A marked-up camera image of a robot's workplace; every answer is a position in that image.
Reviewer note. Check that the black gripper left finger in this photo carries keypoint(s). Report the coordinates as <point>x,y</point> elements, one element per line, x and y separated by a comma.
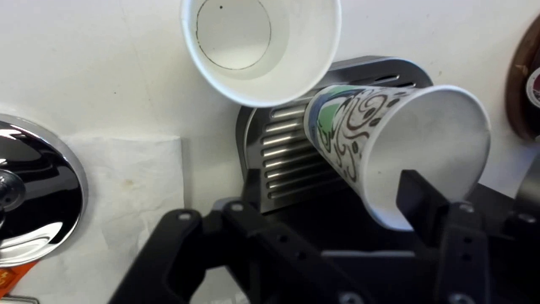
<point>269,260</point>

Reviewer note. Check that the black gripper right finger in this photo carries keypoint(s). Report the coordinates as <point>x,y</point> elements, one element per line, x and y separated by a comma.
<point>488,252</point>

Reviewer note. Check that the patterned paper cup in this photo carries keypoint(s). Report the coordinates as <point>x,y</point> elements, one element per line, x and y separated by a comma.
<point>262,52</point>
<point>373,133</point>

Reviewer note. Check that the patterned paper cup front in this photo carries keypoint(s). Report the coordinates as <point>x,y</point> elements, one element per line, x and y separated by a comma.
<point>262,52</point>

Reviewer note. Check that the Keurig coffee machine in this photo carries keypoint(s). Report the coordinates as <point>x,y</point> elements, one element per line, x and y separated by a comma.
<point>272,140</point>

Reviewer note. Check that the K-cup pod carousel rack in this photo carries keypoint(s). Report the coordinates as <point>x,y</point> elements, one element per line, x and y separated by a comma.
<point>520,101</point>

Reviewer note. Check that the orange handled utensil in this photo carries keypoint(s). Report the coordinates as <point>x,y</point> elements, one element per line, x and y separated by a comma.
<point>12,275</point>

